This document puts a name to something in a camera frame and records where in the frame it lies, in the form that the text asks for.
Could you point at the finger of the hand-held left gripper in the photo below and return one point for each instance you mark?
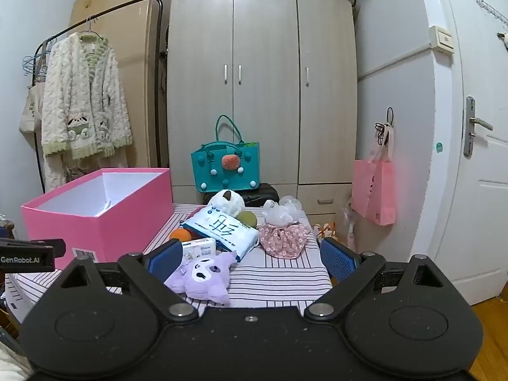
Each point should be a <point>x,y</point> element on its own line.
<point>47,243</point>

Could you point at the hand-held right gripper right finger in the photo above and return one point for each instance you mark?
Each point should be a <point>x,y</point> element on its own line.
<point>337,262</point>

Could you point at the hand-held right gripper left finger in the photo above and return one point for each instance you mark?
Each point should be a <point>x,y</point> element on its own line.
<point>166,262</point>

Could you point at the purple plush toy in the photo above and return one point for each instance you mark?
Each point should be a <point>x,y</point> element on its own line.
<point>206,278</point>

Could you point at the pink cardboard box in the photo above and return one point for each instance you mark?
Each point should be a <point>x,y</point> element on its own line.
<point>99,230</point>

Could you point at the blue snack packet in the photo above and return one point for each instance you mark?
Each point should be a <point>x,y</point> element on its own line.
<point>222,226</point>

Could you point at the white brown plush cat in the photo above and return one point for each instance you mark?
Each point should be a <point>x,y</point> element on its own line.
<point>228,205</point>

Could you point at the orange fruit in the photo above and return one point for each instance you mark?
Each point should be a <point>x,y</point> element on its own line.
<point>178,234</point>

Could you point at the colourful gift bag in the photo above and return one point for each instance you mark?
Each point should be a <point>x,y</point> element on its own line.
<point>325,231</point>

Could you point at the small white medicine box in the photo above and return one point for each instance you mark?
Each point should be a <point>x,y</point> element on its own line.
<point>200,250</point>

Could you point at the pink floral fabric pouch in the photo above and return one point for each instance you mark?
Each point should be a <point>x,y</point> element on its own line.
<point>283,241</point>

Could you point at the striped pink white sheet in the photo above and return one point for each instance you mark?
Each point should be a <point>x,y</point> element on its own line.
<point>278,281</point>

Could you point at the crumpled clear plastic wrap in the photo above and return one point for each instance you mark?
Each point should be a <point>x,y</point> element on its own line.
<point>278,214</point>

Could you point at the pink shopping bag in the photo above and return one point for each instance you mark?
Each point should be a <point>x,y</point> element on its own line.
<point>375,190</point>

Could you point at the green plush pear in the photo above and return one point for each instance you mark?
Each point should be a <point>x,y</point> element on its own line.
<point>248,219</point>

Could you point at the black suitcase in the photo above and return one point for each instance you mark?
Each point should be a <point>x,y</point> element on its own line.
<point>260,196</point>

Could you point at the teal felt tote bag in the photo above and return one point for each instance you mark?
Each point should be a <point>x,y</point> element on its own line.
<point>222,174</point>

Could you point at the beige canvas tote bag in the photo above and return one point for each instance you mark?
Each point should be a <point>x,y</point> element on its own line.
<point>29,115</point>

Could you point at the white door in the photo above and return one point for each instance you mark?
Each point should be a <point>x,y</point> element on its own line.
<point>476,214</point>

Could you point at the fluffy cream green-trimmed cardigan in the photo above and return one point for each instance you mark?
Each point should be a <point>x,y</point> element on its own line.
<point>87,99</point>

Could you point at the beige three-door wardrobe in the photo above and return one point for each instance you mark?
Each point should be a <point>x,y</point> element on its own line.
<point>262,127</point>

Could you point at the tan wooden wardrobe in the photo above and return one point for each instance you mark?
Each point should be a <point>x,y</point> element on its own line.
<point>139,67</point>

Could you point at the black clothes rack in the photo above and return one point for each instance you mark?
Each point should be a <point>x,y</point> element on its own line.
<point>119,3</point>

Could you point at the white door hook rack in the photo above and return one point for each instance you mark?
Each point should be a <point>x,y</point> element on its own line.
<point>501,33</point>

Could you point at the green wall sticker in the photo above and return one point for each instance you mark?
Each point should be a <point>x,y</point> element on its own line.
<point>439,147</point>

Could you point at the white wall switch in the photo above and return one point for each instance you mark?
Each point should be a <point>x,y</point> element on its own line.
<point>441,39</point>

